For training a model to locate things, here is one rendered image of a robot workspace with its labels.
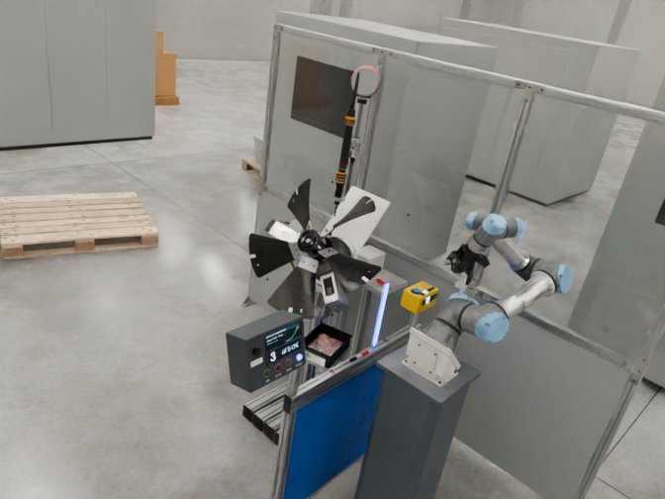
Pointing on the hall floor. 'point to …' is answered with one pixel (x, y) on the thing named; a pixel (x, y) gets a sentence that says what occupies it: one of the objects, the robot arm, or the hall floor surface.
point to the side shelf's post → (360, 322)
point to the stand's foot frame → (268, 410)
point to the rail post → (283, 454)
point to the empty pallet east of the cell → (73, 223)
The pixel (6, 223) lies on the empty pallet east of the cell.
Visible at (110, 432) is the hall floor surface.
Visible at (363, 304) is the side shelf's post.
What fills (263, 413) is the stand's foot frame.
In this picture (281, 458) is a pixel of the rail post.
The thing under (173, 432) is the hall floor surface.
